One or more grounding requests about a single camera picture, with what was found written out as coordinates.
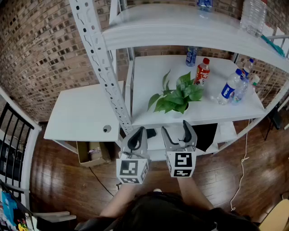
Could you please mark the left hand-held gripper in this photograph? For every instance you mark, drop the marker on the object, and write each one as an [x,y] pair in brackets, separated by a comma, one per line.
[132,171]

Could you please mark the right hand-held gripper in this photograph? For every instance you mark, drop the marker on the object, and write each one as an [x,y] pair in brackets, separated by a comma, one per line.
[181,163]

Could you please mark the green potted plant white pot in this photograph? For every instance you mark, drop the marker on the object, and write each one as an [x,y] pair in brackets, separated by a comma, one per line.
[178,97]

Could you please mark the person's right forearm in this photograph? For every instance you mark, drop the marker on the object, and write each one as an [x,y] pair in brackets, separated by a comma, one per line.
[192,191]

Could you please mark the person's left forearm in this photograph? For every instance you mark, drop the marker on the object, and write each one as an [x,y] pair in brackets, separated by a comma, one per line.
[122,198]

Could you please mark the small black object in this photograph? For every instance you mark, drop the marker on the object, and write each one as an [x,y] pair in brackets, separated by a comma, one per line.
[151,133]

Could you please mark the black cloth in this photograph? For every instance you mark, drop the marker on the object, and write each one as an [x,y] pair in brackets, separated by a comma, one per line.
[205,137]

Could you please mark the open cardboard box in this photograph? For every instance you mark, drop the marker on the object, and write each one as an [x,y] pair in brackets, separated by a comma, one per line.
[94,155]

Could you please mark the person's white shoe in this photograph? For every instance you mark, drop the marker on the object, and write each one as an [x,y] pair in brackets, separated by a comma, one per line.
[157,190]

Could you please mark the white side table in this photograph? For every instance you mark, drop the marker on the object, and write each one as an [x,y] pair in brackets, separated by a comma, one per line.
[83,112]

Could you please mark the blue cap cola bottle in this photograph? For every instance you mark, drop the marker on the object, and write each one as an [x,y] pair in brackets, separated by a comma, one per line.
[228,90]

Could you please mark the red label drink bottle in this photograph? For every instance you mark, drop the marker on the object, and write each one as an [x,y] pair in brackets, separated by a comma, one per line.
[202,72]

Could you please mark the clear plastic water bottle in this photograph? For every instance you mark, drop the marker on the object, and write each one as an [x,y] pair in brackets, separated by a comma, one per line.
[240,92]

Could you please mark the person's dark clothing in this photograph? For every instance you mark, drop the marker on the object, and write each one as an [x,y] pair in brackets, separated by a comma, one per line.
[167,214]

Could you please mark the blue label bottle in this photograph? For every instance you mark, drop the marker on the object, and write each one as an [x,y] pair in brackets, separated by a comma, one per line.
[191,56]
[205,5]

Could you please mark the black chair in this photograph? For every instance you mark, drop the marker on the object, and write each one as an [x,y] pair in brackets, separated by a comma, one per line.
[274,121]

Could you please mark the blue cap clear bottle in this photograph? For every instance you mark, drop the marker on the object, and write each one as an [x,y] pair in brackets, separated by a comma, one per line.
[248,67]

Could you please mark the white metal shelf rack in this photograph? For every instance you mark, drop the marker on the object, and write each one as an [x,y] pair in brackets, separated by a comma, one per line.
[171,31]

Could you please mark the white wooden planks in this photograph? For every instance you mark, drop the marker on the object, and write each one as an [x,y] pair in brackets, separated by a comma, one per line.
[54,216]

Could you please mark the black metal railing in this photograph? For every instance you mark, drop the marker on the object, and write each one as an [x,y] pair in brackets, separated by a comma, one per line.
[13,144]

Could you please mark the wooden chair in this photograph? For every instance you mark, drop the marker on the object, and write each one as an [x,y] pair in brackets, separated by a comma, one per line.
[276,216]

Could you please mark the teal cloth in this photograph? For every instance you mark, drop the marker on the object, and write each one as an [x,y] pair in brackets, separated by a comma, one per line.
[273,46]

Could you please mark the large clear water bottle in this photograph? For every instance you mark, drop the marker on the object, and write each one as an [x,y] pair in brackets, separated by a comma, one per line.
[253,18]

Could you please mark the colourful yellow toy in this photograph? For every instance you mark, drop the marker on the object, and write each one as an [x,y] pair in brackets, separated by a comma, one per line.
[22,225]

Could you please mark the blue box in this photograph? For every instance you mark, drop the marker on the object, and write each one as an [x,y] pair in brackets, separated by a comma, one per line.
[9,207]

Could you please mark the white railing frame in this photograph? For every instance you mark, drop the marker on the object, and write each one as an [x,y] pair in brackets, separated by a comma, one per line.
[30,158]

